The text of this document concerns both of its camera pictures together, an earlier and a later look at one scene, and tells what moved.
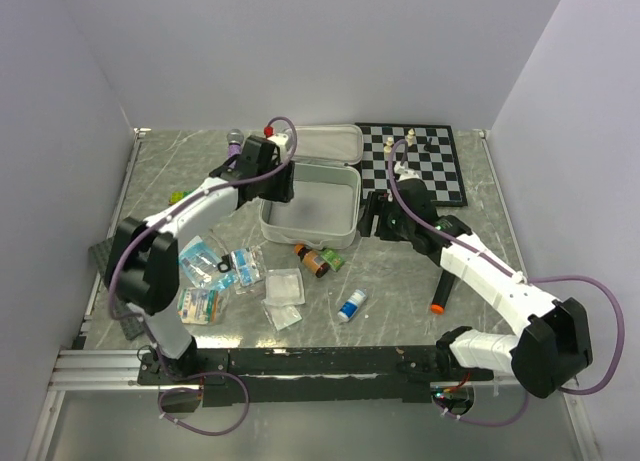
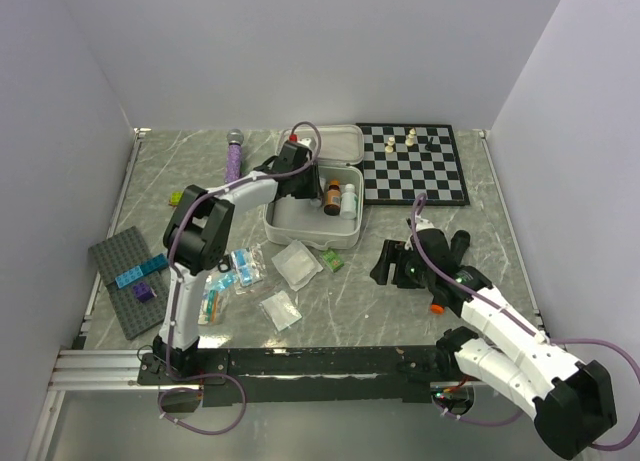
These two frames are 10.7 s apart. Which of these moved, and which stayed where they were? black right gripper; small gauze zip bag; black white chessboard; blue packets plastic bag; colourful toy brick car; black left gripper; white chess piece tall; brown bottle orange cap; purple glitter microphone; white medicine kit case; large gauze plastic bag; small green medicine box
Moved: black right gripper; brown bottle orange cap; large gauze plastic bag; black left gripper
Stayed: white medicine kit case; colourful toy brick car; white chess piece tall; purple glitter microphone; black white chessboard; small gauze zip bag; small green medicine box; blue packets plastic bag
